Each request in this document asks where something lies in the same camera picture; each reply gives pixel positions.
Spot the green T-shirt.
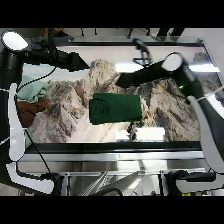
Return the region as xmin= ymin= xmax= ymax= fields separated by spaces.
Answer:
xmin=88 ymin=92 xmax=144 ymax=126

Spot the brown garment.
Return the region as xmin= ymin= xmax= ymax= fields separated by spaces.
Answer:
xmin=16 ymin=99 xmax=52 ymax=128

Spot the pale green garment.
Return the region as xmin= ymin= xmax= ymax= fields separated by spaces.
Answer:
xmin=16 ymin=74 xmax=52 ymax=104

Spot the black cable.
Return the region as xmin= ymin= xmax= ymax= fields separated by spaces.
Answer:
xmin=15 ymin=49 xmax=60 ymax=95
xmin=95 ymin=186 xmax=125 ymax=197

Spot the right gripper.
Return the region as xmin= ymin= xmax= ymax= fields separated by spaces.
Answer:
xmin=115 ymin=70 xmax=143 ymax=90

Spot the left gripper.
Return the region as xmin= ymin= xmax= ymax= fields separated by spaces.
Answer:
xmin=67 ymin=52 xmax=91 ymax=73

